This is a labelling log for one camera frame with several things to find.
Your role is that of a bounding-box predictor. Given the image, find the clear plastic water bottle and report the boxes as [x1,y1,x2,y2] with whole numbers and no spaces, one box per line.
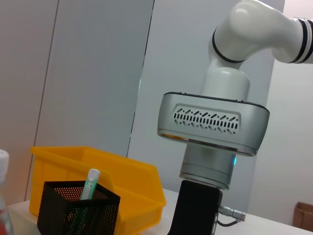
[0,149,15,235]

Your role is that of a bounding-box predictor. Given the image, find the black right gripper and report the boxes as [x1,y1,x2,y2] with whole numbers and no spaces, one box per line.
[167,180,224,235]

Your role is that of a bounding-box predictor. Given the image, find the black mesh pen holder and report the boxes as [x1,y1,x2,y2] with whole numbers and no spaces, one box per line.
[36,180,121,235]

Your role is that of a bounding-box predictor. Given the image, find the brown cardboard box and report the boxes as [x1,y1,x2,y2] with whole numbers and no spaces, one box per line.
[292,201,313,230]

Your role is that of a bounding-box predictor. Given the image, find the green pen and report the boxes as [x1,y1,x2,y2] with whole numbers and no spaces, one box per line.
[80,168,101,201]

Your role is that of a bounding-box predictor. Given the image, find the yellow plastic storage bin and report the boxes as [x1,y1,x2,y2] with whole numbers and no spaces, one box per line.
[29,145,167,233]

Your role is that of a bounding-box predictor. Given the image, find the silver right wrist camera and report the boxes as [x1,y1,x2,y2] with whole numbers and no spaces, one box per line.
[156,91,271,158]

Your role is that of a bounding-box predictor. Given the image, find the right gripper cable with plug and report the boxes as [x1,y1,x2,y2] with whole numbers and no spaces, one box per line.
[216,205,248,228]

